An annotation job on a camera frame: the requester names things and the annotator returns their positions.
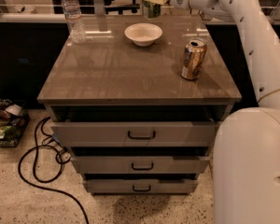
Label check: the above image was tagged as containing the green soda can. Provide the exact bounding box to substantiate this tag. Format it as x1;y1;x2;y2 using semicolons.
142;0;161;19

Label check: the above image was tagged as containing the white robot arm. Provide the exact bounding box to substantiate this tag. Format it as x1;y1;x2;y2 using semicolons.
144;0;280;224

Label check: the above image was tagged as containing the white paper bowl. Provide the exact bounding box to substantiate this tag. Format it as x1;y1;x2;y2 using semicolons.
124;23;162;47

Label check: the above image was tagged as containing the gold soda can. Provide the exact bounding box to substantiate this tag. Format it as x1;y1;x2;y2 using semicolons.
181;37;207;80

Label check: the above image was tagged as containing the clear plastic water bottle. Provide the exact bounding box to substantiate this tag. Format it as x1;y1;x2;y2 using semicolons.
62;0;87;44

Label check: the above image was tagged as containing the grey drawer cabinet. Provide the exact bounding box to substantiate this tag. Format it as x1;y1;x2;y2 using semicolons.
38;16;241;182

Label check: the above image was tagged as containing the top grey drawer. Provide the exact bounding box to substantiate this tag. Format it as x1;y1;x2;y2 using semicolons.
51;121;217;147

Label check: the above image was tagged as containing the grey drawer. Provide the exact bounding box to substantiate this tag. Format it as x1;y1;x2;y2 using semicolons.
51;121;217;147
83;179;198;194
72;156;209;175

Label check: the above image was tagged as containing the middle grey drawer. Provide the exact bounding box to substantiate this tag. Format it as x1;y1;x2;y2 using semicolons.
72;156;209;175

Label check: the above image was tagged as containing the box of snack packets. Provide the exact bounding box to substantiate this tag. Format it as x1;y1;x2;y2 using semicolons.
0;98;30;147

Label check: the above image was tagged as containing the bottom grey drawer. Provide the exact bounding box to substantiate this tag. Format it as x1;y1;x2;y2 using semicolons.
83;179;198;194

